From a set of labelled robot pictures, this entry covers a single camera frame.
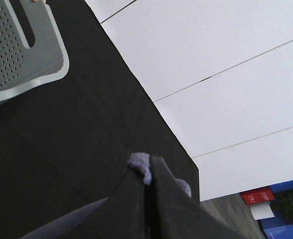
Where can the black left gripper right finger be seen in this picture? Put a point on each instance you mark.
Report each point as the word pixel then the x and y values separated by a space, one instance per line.
pixel 175 215

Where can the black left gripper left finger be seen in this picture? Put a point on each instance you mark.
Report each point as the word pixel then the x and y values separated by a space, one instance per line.
pixel 119 216

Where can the blue-grey microfibre towel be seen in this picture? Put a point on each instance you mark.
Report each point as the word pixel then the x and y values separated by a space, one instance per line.
pixel 140 161

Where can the white paper sheet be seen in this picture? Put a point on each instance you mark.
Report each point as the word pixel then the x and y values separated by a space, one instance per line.
pixel 262 211

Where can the black table cloth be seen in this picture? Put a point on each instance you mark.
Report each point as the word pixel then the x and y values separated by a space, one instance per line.
pixel 66 144

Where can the red box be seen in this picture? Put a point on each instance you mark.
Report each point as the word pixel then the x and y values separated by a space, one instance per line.
pixel 258 195

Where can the green plant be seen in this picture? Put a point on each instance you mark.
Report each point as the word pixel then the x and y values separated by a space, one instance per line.
pixel 284 204

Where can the grey perforated plastic basket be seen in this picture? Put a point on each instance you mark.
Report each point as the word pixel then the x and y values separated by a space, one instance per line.
pixel 24 67

